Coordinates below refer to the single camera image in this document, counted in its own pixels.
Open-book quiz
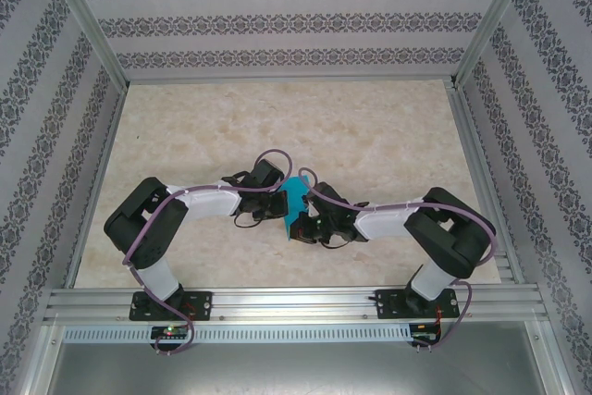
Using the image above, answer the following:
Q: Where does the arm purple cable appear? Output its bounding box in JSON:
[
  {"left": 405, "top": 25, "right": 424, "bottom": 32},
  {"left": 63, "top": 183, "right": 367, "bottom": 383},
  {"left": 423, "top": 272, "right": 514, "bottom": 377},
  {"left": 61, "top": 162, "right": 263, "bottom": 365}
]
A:
[
  {"left": 120, "top": 148, "right": 293, "bottom": 358},
  {"left": 298, "top": 167, "right": 497, "bottom": 354}
]

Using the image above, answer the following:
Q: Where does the aluminium frame crossbar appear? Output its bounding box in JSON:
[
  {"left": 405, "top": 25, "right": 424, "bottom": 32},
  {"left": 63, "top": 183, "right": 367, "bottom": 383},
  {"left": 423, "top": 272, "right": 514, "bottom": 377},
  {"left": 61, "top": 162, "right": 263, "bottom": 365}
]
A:
[{"left": 125, "top": 73, "right": 459, "bottom": 86}]

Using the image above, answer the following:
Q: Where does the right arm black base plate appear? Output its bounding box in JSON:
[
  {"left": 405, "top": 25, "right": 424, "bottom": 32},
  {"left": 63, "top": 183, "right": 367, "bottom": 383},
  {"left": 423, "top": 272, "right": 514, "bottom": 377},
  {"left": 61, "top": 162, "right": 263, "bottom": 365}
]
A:
[{"left": 375, "top": 287, "right": 462, "bottom": 321}]

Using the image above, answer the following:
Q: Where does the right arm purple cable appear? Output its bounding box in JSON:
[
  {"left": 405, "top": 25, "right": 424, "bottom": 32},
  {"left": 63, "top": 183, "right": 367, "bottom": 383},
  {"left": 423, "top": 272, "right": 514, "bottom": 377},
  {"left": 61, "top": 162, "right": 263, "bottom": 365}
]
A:
[{"left": 298, "top": 167, "right": 497, "bottom": 354}]

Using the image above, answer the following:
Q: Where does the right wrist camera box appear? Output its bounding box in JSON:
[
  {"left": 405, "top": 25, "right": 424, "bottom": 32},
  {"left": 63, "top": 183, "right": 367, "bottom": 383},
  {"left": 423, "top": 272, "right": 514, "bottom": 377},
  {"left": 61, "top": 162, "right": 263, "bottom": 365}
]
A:
[{"left": 307, "top": 180, "right": 346, "bottom": 214}]

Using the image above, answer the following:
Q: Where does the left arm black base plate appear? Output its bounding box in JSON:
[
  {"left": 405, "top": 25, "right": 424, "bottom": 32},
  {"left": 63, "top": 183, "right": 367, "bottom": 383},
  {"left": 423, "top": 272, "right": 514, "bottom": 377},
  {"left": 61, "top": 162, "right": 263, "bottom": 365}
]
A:
[{"left": 128, "top": 290, "right": 214, "bottom": 322}]

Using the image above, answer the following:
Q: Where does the blue paper sheet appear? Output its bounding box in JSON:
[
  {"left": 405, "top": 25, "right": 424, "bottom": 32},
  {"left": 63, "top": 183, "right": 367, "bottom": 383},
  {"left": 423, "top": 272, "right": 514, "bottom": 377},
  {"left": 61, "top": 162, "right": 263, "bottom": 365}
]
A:
[{"left": 278, "top": 173, "right": 313, "bottom": 242}]

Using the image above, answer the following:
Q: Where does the aluminium mounting rail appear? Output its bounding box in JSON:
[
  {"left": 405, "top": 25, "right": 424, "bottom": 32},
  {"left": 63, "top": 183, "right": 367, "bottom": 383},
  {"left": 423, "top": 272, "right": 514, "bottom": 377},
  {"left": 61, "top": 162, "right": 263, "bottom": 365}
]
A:
[{"left": 43, "top": 287, "right": 549, "bottom": 325}]

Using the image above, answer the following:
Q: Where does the aluminium side rail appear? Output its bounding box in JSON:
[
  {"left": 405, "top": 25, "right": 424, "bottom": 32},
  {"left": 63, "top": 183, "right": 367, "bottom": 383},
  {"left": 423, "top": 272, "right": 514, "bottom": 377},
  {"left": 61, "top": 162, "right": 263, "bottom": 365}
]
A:
[
  {"left": 62, "top": 84, "right": 130, "bottom": 290},
  {"left": 444, "top": 80, "right": 528, "bottom": 286}
]

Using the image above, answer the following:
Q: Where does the aluminium frame post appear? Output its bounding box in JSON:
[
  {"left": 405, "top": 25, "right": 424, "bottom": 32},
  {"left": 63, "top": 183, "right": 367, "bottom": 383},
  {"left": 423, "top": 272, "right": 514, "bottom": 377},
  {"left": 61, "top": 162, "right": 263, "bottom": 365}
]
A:
[
  {"left": 452, "top": 0, "right": 541, "bottom": 89},
  {"left": 35, "top": 0, "right": 130, "bottom": 90},
  {"left": 20, "top": 323, "right": 66, "bottom": 395},
  {"left": 526, "top": 320, "right": 574, "bottom": 395}
]

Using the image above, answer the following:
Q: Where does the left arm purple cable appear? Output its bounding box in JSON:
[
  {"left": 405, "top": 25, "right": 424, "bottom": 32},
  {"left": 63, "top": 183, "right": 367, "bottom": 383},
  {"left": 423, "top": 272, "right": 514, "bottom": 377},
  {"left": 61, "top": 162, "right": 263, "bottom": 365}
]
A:
[{"left": 120, "top": 148, "right": 293, "bottom": 358}]

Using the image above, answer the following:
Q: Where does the slotted grey cable duct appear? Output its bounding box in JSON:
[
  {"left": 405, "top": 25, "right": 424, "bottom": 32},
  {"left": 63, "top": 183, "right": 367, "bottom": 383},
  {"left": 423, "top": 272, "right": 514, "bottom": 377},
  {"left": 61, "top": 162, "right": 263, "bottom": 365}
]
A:
[{"left": 62, "top": 324, "right": 413, "bottom": 344}]

